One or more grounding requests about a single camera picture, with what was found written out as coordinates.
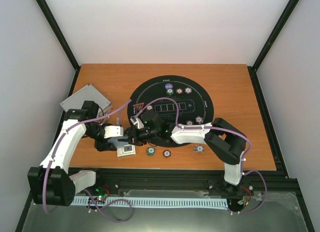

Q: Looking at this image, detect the black frame post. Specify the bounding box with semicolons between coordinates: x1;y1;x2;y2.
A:
31;0;81;71
251;0;305;69

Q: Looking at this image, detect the black left rear frame post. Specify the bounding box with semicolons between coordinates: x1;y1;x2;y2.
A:
31;0;81;71

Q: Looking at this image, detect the orange chip top seat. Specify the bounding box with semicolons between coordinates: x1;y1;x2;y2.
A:
176;88;183;94

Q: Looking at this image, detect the orange chip seat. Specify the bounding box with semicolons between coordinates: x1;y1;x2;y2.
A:
186;120;194;126
176;88;183;94

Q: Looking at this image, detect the blue chip top seat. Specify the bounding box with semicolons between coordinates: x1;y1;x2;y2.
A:
184;87;192;94

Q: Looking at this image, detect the black right frame rail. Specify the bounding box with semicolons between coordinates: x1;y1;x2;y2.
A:
246;65;291;178

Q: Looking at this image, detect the black round poker mat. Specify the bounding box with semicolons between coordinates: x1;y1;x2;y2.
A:
127;75;214;125

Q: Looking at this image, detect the metal front tray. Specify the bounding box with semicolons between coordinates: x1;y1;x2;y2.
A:
22;193;308;232

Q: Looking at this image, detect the light blue cable duct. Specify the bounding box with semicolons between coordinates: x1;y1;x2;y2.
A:
69;196;229;209

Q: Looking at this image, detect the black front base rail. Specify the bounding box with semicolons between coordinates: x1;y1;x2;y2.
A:
69;168;300;199

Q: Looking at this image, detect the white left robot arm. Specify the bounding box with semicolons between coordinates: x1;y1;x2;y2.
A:
27;101;124;208

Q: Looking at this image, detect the green chip top seat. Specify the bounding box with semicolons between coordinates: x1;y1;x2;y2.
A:
166;89;174;95

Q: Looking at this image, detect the blue backed card deck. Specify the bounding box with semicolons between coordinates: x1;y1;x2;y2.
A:
108;138;130;148

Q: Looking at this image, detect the green poker chip stack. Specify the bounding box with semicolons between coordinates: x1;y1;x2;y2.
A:
146;147;156;156

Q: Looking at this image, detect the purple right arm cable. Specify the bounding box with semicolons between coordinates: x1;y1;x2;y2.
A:
132;97;268;216

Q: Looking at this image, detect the orange poker chip stack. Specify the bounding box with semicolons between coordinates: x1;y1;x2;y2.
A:
162;150;172;158

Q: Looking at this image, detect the purple blind button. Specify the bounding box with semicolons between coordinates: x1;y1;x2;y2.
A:
165;83;173;90

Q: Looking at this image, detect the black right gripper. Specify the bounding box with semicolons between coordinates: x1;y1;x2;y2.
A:
118;126;159;147

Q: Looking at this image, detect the blue poker chip stack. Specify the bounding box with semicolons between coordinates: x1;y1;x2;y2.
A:
193;145;205;153

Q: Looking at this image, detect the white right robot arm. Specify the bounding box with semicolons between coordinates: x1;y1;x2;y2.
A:
124;118;252;187

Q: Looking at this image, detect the blue chip seat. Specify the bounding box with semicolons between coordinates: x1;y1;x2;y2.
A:
184;87;192;94
195;116;204;124

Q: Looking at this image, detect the black right rear frame post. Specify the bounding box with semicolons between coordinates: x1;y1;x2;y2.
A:
251;0;305;69

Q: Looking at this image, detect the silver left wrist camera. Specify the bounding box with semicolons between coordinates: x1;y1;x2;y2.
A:
103;125;124;139

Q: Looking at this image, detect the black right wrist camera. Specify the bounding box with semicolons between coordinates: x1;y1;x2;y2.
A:
140;110;164;128

